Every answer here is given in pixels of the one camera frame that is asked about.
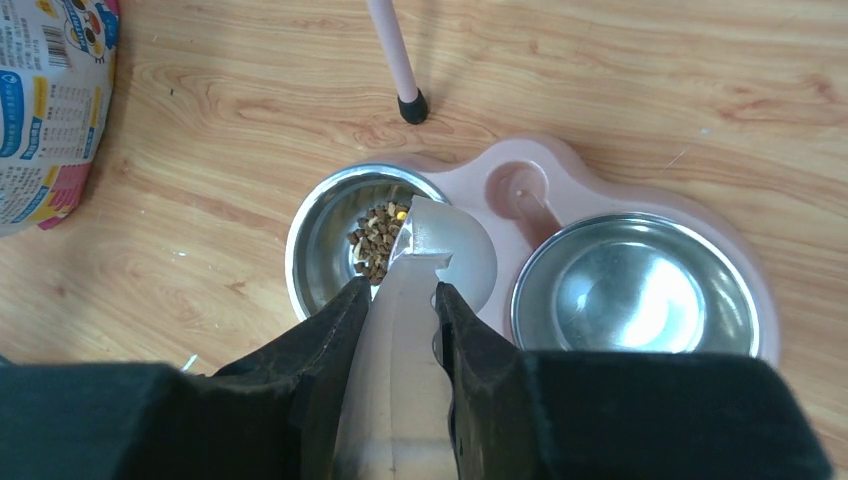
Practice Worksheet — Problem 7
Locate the brown kibble in bowl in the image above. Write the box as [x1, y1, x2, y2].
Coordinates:
[347, 201, 410, 286]

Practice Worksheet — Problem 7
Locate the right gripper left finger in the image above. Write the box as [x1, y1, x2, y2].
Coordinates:
[1, 278, 371, 479]

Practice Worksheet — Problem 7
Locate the clear plastic scoop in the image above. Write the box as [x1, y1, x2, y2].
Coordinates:
[332, 196, 497, 479]

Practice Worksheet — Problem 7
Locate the pink double bowl feeder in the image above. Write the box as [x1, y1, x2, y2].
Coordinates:
[365, 135, 781, 365]

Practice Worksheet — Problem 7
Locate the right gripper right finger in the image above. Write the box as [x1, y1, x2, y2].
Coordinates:
[435, 282, 832, 479]

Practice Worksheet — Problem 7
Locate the pink music stand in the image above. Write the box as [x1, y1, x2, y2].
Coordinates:
[366, 0, 429, 125]

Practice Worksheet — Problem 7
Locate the pet food bag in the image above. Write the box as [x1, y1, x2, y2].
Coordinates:
[1, 0, 120, 236]

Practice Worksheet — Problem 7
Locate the steel bowl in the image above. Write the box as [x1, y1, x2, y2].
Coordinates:
[510, 213, 761, 357]
[284, 163, 448, 321]

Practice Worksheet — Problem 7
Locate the left steel bowl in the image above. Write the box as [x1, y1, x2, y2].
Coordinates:
[284, 163, 448, 321]

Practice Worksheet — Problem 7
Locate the right steel bowl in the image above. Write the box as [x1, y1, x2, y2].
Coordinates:
[510, 213, 761, 357]

